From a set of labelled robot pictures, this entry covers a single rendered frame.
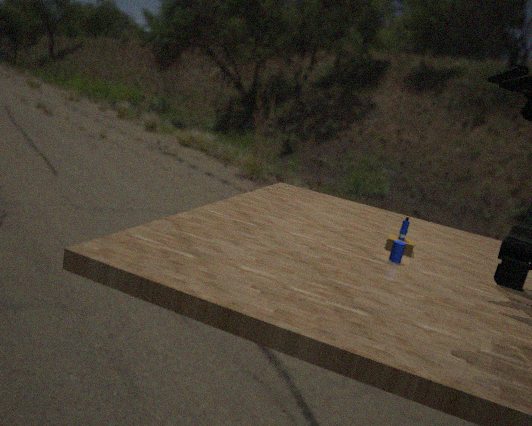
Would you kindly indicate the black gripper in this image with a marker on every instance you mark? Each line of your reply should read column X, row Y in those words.
column 515, row 78

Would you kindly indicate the tan square block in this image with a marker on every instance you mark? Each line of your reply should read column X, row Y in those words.
column 408, row 247

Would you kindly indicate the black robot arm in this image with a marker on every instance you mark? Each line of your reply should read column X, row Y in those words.
column 516, row 249

